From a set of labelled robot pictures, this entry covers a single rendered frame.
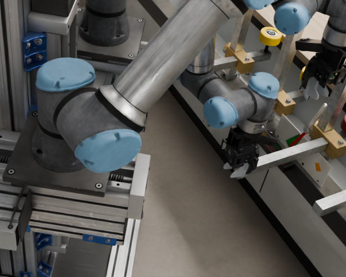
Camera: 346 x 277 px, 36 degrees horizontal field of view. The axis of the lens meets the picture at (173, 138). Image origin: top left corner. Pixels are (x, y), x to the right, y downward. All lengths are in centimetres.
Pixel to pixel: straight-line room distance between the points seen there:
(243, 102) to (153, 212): 129
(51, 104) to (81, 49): 49
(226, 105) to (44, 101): 41
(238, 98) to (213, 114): 7
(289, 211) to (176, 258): 52
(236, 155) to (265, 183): 105
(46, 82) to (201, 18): 32
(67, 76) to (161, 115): 189
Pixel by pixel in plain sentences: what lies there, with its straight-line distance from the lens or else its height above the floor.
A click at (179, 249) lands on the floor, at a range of 237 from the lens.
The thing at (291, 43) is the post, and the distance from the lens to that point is 176.
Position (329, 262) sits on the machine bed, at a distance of 228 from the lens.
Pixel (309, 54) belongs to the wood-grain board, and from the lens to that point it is 200.
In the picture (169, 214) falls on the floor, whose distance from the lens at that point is 247.
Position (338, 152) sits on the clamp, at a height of 85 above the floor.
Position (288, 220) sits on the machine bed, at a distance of 240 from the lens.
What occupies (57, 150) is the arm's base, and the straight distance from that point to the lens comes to 117.
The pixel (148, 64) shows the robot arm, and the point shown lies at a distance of 98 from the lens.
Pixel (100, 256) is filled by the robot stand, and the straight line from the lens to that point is 206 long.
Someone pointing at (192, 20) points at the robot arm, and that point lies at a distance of 98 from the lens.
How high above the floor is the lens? 193
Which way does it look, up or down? 43 degrees down
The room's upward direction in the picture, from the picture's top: 11 degrees clockwise
